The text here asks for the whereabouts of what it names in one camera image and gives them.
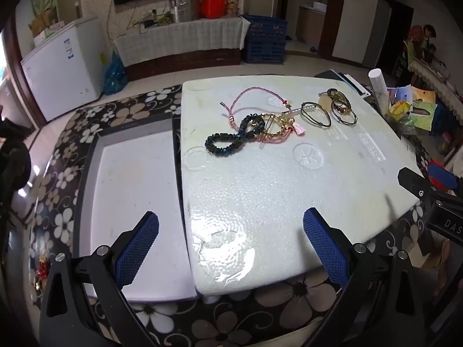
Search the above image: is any white foam box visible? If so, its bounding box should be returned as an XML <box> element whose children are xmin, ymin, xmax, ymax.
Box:
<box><xmin>180</xmin><ymin>75</ymin><xmax>425</xmax><ymax>296</ymax></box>

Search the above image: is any dark blue bead bracelet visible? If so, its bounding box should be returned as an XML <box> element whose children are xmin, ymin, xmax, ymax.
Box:
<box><xmin>205</xmin><ymin>113</ymin><xmax>269</xmax><ymax>158</ymax></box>

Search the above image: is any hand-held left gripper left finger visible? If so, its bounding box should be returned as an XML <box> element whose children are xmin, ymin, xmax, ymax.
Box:
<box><xmin>39</xmin><ymin>210</ymin><xmax>160</xmax><ymax>347</ymax></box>

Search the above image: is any yellow translucent bangle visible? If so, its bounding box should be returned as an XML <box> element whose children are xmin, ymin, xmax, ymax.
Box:
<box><xmin>318</xmin><ymin>92</ymin><xmax>342</xmax><ymax>115</ymax></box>

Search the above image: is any steel stock pot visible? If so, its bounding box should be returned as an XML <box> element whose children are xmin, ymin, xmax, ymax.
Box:
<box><xmin>170</xmin><ymin>0</ymin><xmax>202</xmax><ymax>24</ymax></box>

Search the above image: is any cabinet with white cloth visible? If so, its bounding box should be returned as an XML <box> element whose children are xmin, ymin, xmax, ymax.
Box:
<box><xmin>113</xmin><ymin>16</ymin><xmax>251</xmax><ymax>68</ymax></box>

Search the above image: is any brown wooden cabinet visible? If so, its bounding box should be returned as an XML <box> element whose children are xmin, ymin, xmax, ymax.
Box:
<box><xmin>123</xmin><ymin>48</ymin><xmax>244</xmax><ymax>81</ymax></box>

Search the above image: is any blue plastic bag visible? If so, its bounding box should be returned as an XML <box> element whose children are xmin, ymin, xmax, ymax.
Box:
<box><xmin>103</xmin><ymin>49</ymin><xmax>129</xmax><ymax>96</ymax></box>

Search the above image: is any black and white laptop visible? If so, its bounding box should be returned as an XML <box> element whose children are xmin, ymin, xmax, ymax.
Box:
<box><xmin>314</xmin><ymin>69</ymin><xmax>374</xmax><ymax>97</ymax></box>

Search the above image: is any dark and gold bead bracelet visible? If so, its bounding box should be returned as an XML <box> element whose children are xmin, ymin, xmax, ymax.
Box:
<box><xmin>327</xmin><ymin>87</ymin><xmax>352</xmax><ymax>113</ymax></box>

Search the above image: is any red ornament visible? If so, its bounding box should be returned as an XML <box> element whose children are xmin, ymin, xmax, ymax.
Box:
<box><xmin>34</xmin><ymin>256</ymin><xmax>50</xmax><ymax>290</ymax></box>

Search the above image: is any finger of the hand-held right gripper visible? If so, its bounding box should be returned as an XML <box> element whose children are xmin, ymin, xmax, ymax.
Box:
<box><xmin>397</xmin><ymin>167</ymin><xmax>435</xmax><ymax>200</ymax></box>
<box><xmin>427</xmin><ymin>164</ymin><xmax>458</xmax><ymax>192</ymax></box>

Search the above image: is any red bag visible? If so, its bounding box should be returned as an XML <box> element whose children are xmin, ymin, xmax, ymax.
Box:
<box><xmin>197</xmin><ymin>0</ymin><xmax>232</xmax><ymax>20</ymax></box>

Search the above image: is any grey cardboard box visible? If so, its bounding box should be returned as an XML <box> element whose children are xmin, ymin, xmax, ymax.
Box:
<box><xmin>74</xmin><ymin>117</ymin><xmax>198</xmax><ymax>303</ymax></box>

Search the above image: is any white paper roll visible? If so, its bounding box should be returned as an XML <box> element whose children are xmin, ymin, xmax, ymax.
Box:
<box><xmin>368</xmin><ymin>67</ymin><xmax>390</xmax><ymax>113</ymax></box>

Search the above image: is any black wire bangle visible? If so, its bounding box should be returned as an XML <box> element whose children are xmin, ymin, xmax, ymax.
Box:
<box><xmin>332</xmin><ymin>106</ymin><xmax>359</xmax><ymax>125</ymax></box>
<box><xmin>300</xmin><ymin>101</ymin><xmax>332</xmax><ymax>128</ymax></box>

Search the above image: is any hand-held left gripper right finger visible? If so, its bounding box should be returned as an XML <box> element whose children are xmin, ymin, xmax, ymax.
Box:
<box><xmin>302</xmin><ymin>208</ymin><xmax>435</xmax><ymax>347</ymax></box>

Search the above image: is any black floral tablecloth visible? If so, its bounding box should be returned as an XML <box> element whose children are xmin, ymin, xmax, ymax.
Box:
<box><xmin>28</xmin><ymin>83</ymin><xmax>463</xmax><ymax>347</ymax></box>

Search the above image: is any stack of blue crates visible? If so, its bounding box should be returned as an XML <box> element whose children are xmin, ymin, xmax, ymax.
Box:
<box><xmin>241</xmin><ymin>14</ymin><xmax>289</xmax><ymax>64</ymax></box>

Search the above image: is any pile of colourful packets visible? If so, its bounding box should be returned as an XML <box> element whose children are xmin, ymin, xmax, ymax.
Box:
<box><xmin>383</xmin><ymin>84</ymin><xmax>439</xmax><ymax>133</ymax></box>

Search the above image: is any white chest freezer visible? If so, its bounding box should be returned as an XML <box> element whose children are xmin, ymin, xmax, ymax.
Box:
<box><xmin>20</xmin><ymin>16</ymin><xmax>110</xmax><ymax>122</ymax></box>

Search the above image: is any dark jacket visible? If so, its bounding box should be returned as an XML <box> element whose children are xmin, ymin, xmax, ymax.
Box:
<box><xmin>0</xmin><ymin>117</ymin><xmax>34</xmax><ymax>226</ymax></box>

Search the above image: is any pink cord tassel bracelet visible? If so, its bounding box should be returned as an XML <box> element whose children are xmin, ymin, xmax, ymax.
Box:
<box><xmin>219</xmin><ymin>87</ymin><xmax>306</xmax><ymax>142</ymax></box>

